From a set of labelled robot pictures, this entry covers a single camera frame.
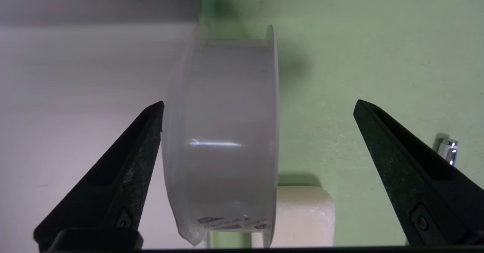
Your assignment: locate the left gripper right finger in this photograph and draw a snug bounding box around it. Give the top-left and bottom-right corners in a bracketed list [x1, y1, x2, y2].
[354, 99, 484, 246]

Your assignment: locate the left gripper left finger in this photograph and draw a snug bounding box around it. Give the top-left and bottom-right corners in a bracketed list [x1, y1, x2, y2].
[33, 101, 165, 250]

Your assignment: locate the white pen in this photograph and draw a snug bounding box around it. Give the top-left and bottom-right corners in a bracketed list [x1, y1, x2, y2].
[439, 138, 459, 166]

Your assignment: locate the white sponge block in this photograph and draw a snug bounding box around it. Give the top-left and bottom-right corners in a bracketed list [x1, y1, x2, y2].
[206, 185, 335, 248]

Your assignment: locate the white tape roll in case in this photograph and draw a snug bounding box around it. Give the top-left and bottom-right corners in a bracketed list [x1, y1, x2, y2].
[162, 23, 280, 248]

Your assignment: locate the light green plastic tray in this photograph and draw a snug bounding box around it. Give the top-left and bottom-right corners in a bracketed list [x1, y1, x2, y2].
[200, 0, 484, 248]

